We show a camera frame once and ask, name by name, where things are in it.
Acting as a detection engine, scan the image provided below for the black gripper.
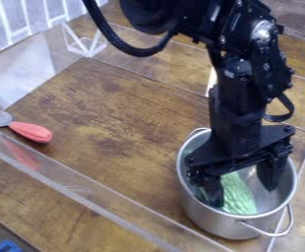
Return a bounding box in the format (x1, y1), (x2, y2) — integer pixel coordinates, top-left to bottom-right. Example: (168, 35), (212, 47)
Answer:
(184, 113), (294, 208)

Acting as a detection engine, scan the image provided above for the green bitter gourd toy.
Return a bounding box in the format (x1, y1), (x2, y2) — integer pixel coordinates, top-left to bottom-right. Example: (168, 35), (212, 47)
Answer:
(220, 172), (258, 215)

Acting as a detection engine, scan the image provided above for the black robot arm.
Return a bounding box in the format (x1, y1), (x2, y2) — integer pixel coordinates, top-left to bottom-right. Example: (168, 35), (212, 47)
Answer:
(119, 0), (294, 207)

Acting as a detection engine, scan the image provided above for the silver metal pot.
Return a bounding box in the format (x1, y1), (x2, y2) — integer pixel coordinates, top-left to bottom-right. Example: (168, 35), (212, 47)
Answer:
(176, 128), (298, 240)

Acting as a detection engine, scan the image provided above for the blue object at corner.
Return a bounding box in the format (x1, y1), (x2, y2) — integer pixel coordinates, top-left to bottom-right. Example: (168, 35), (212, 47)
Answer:
(0, 240), (24, 252)

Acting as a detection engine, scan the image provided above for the clear acrylic barrier panel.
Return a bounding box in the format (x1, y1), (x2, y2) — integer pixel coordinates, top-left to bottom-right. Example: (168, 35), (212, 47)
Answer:
(0, 132), (232, 252)

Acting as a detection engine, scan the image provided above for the clear acrylic corner bracket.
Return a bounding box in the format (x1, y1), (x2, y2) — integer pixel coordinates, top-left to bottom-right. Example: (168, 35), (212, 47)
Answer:
(61, 23), (108, 58)

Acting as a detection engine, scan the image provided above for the red handled metal spatula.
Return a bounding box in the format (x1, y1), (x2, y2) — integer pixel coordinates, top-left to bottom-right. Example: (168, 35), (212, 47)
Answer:
(0, 111), (52, 143)

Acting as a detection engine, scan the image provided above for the black braided cable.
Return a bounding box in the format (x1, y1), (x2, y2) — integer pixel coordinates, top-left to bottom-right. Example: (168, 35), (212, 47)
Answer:
(80, 0), (179, 58)

